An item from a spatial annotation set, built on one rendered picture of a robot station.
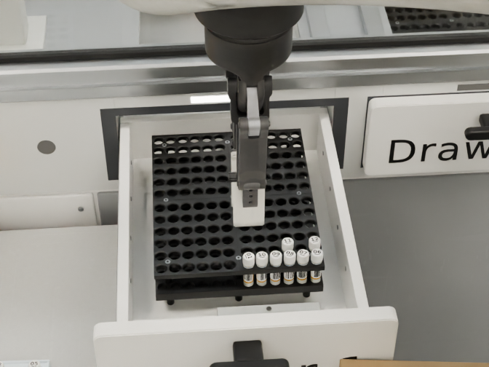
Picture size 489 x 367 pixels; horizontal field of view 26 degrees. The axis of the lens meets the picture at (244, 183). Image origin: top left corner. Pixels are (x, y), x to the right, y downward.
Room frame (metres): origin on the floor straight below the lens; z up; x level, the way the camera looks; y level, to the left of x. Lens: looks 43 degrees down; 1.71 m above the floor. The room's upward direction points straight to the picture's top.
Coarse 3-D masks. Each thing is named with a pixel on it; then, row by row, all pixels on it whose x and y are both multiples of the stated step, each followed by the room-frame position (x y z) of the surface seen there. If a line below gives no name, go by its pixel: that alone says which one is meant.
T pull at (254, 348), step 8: (240, 344) 0.63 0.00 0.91; (248, 344) 0.63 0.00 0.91; (256, 344) 0.63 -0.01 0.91; (240, 352) 0.62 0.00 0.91; (248, 352) 0.62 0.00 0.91; (256, 352) 0.62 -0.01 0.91; (240, 360) 0.61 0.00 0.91; (248, 360) 0.61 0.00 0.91; (256, 360) 0.61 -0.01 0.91; (264, 360) 0.61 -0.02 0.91; (272, 360) 0.61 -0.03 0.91; (280, 360) 0.61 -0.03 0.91
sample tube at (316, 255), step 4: (316, 248) 0.76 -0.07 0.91; (312, 252) 0.75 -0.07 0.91; (316, 252) 0.75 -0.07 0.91; (320, 252) 0.75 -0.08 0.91; (312, 256) 0.75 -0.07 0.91; (316, 256) 0.74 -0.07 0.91; (320, 256) 0.75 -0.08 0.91; (312, 260) 0.75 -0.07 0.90; (316, 260) 0.74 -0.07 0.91; (320, 260) 0.75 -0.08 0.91; (316, 264) 0.74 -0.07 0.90; (312, 272) 0.75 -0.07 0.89; (316, 272) 0.74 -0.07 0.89; (320, 272) 0.75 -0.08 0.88; (312, 276) 0.75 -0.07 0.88; (316, 276) 0.74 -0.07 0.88; (320, 276) 0.75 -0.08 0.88; (312, 280) 0.75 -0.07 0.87; (316, 280) 0.75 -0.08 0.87
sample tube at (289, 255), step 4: (288, 252) 0.75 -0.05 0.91; (292, 252) 0.75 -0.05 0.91; (284, 256) 0.75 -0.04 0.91; (288, 256) 0.74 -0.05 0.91; (292, 256) 0.74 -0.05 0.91; (284, 260) 0.75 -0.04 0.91; (288, 260) 0.74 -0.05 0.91; (292, 260) 0.74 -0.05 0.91; (288, 264) 0.74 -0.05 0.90; (292, 264) 0.74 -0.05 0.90; (284, 272) 0.75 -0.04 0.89; (288, 272) 0.74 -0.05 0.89; (292, 272) 0.74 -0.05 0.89; (284, 276) 0.75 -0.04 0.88; (288, 276) 0.74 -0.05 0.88; (292, 276) 0.74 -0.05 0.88; (284, 280) 0.75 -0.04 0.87; (288, 280) 0.74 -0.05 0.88; (292, 280) 0.74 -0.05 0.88; (288, 284) 0.74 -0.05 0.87
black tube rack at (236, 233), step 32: (160, 160) 0.91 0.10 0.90; (192, 160) 0.91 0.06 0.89; (224, 160) 0.91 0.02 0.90; (288, 160) 0.91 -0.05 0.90; (160, 192) 0.86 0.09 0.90; (192, 192) 0.85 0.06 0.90; (224, 192) 0.88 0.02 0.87; (288, 192) 0.85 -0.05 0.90; (160, 224) 0.80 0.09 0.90; (192, 224) 0.80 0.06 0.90; (224, 224) 0.80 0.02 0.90; (288, 224) 0.81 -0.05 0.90; (160, 256) 0.78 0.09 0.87; (192, 256) 0.78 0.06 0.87; (224, 256) 0.76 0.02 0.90; (160, 288) 0.74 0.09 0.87; (192, 288) 0.74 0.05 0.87; (224, 288) 0.74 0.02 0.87; (256, 288) 0.74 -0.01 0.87; (288, 288) 0.74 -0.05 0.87; (320, 288) 0.74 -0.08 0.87
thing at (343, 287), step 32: (128, 128) 0.97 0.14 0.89; (160, 128) 0.98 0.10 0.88; (192, 128) 0.99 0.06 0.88; (224, 128) 0.99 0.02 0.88; (288, 128) 1.00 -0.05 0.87; (320, 128) 0.98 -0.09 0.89; (128, 160) 0.91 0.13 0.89; (320, 160) 0.96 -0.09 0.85; (128, 192) 0.86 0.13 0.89; (320, 192) 0.92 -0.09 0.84; (128, 224) 0.81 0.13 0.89; (320, 224) 0.87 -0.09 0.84; (128, 256) 0.76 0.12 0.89; (352, 256) 0.76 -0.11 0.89; (128, 288) 0.72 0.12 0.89; (352, 288) 0.72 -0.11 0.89; (128, 320) 0.68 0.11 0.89
